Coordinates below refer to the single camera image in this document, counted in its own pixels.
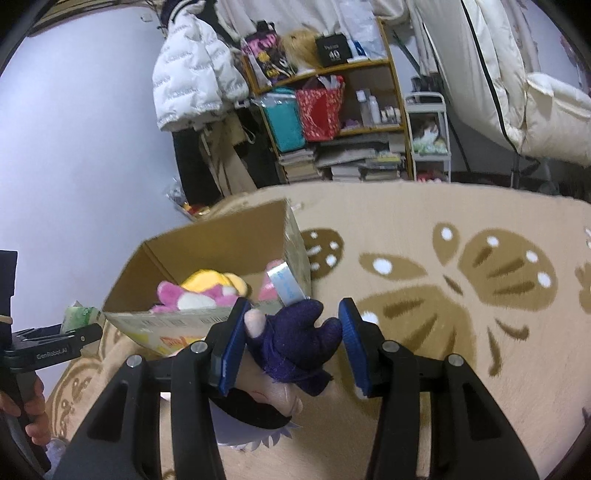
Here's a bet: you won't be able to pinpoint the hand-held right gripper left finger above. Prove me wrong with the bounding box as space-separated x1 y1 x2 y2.
53 298 252 480

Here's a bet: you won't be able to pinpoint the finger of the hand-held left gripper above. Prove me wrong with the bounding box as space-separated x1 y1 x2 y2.
62 323 103 354

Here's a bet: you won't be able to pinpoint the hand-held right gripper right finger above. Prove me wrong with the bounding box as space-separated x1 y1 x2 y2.
338 298 541 480

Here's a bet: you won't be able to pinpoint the purple-haired plush doll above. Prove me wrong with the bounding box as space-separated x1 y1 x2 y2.
210 259 345 454

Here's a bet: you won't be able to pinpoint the pink cloth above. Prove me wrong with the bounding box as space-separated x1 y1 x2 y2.
259 272 282 303

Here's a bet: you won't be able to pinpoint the yellow plush toy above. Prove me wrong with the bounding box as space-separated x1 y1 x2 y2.
180 270 250 298

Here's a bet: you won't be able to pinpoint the pink bear plush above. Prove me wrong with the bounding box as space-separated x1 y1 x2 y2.
150 281 241 315

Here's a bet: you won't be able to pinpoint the cardboard box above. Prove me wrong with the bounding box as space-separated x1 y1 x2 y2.
102 198 314 358

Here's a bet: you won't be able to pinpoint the person's left forearm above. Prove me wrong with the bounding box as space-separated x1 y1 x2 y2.
44 438 70 472

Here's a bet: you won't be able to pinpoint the pastel soft toy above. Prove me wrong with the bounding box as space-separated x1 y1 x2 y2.
411 122 448 155

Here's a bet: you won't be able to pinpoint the person's left hand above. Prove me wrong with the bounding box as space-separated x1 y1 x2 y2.
0 377 50 446

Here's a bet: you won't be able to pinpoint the green packet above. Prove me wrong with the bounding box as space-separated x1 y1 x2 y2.
60 302 105 335

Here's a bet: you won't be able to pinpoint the beige patterned blanket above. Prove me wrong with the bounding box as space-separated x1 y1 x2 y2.
46 182 591 480

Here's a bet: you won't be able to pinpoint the colourful snack bags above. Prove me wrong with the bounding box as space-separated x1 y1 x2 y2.
166 178 213 217

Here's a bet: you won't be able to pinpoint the beige hanging trousers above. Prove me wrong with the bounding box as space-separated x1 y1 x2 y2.
203 115 257 195

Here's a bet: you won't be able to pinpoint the black hanging garment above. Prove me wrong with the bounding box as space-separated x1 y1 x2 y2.
173 122 220 206

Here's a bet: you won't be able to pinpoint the pile of papers and books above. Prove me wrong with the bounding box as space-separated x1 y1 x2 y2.
316 138 407 183

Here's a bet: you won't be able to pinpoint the black hanging bag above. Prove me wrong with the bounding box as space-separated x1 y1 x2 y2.
233 106 278 185

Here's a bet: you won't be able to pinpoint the stack of books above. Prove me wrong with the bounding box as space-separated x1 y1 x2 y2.
277 148 321 183

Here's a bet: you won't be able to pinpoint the white metal cart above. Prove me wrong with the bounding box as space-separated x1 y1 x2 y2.
405 91 452 184

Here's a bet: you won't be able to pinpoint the wooden shelf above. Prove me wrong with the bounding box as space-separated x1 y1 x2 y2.
240 18 414 183

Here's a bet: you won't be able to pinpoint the teal bag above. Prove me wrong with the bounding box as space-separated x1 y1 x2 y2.
261 90 306 153

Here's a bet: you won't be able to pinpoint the red patterned bag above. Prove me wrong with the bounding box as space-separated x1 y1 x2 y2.
295 76 346 141

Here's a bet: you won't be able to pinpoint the row of cosmetic bottles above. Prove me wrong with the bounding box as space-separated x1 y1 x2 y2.
355 90 402 127

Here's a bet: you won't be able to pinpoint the white puffer jacket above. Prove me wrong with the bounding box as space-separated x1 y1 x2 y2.
152 7 250 132

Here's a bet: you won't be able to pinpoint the black printed tote bag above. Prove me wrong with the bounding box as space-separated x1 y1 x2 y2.
242 21 298 86

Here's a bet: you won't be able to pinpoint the black box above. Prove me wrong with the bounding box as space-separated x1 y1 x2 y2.
315 33 354 65

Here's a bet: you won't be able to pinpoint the blonde wig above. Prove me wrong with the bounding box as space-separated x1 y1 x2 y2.
283 28 324 72

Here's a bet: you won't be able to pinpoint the cream padded lounge chair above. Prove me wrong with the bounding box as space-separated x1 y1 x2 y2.
413 0 591 185

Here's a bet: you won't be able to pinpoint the white plastic bag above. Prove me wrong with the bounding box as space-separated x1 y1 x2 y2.
339 0 386 61

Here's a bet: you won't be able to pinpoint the floral curtain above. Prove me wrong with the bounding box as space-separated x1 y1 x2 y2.
203 0 416 38

